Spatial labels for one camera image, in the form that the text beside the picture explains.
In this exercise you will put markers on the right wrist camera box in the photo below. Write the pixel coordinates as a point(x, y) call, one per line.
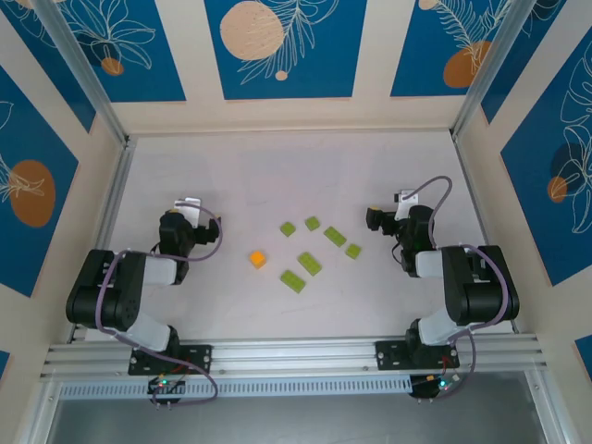
point(407, 199)

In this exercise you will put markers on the aluminium side rail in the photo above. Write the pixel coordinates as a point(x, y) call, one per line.
point(113, 189)
point(472, 185)

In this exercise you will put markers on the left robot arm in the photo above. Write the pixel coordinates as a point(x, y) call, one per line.
point(102, 296)

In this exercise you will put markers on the green square lego brick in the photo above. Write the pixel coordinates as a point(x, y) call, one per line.
point(312, 223)
point(288, 229)
point(353, 251)

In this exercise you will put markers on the aluminium frame post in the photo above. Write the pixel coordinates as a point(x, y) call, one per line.
point(490, 69)
point(86, 74)

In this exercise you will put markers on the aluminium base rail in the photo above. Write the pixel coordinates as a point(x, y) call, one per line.
point(296, 356)

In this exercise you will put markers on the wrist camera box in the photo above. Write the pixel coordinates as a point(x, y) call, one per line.
point(407, 199)
point(187, 205)

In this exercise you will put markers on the blue floral wall panel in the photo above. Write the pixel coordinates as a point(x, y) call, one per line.
point(28, 139)
point(51, 55)
point(532, 46)
point(162, 55)
point(532, 208)
point(416, 55)
point(324, 69)

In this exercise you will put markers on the grey metal sheet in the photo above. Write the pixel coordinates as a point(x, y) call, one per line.
point(296, 421)

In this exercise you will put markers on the green long lego brick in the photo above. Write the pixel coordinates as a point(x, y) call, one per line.
point(335, 236)
point(310, 263)
point(292, 280)

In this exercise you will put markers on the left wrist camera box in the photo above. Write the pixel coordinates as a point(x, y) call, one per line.
point(187, 205)

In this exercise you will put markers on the orange lego cube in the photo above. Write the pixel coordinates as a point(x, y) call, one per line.
point(257, 259)

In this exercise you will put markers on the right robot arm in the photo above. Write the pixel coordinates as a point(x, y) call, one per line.
point(481, 296)

